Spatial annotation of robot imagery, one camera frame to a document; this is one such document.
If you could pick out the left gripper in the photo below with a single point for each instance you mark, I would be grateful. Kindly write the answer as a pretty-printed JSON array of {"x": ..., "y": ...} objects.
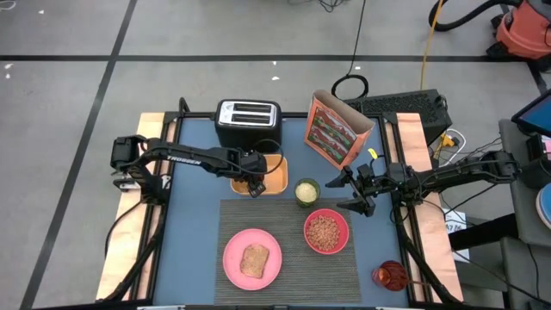
[{"x": 251, "y": 165}]

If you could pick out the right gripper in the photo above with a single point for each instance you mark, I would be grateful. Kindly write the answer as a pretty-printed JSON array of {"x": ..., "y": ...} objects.
[{"x": 374, "y": 189}]

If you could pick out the orange spot-the-differences cereal box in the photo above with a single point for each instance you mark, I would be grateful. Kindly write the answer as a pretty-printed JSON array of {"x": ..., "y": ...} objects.
[{"x": 331, "y": 138}]

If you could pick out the toast slice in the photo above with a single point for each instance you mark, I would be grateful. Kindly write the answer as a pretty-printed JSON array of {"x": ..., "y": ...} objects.
[{"x": 255, "y": 260}]

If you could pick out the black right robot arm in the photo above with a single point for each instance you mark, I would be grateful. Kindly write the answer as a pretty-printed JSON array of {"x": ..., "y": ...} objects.
[{"x": 452, "y": 174}]

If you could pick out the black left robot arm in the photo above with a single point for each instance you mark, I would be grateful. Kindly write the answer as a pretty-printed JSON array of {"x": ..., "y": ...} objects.
[{"x": 189, "y": 157}]

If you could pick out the yellow plastic bin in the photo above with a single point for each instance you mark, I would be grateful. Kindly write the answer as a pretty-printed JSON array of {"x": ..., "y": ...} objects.
[{"x": 275, "y": 181}]

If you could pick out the coral red bowl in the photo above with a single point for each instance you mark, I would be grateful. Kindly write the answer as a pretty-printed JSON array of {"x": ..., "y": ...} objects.
[{"x": 342, "y": 219}]

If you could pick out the green glass tumbler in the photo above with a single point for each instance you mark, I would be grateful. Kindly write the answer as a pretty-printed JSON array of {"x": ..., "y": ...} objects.
[{"x": 318, "y": 194}]

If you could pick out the white filling in tumbler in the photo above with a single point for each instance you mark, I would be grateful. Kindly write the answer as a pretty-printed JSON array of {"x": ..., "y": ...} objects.
[{"x": 306, "y": 192}]

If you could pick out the brown cereal pieces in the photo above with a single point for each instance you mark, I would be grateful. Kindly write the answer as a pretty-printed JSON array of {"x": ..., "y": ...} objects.
[{"x": 325, "y": 233}]

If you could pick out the black toaster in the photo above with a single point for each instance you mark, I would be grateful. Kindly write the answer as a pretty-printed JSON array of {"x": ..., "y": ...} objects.
[{"x": 247, "y": 133}]

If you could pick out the pink plate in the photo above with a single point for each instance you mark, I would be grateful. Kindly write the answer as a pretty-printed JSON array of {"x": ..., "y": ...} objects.
[{"x": 234, "y": 275}]

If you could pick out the red glass mug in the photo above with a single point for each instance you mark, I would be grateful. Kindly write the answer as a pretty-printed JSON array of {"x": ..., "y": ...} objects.
[{"x": 389, "y": 275}]

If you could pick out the grey woven placemat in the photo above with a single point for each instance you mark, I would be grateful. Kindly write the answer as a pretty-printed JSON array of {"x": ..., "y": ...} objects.
[{"x": 292, "y": 275}]

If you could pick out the black computer tower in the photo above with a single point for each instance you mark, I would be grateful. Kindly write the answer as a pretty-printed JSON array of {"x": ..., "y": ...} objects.
[{"x": 400, "y": 103}]

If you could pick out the wooden side board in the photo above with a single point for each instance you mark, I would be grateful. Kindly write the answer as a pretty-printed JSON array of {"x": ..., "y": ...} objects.
[
  {"x": 129, "y": 241},
  {"x": 437, "y": 245}
]

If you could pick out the yellow power plug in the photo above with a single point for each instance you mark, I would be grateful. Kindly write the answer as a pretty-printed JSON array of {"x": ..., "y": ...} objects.
[{"x": 447, "y": 140}]

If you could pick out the white paper sheet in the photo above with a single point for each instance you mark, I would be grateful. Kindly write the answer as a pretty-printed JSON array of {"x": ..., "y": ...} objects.
[{"x": 456, "y": 228}]

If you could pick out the blue plate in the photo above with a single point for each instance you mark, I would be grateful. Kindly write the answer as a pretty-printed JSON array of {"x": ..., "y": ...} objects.
[{"x": 546, "y": 206}]

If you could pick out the black framed monitor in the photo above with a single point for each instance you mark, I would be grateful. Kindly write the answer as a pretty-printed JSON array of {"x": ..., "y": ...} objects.
[{"x": 538, "y": 116}]

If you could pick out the orange shop vacuum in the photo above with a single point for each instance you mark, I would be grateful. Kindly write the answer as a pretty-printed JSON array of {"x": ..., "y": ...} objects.
[{"x": 523, "y": 34}]

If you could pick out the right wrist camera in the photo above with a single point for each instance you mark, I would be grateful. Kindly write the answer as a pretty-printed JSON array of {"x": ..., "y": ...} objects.
[{"x": 365, "y": 171}]

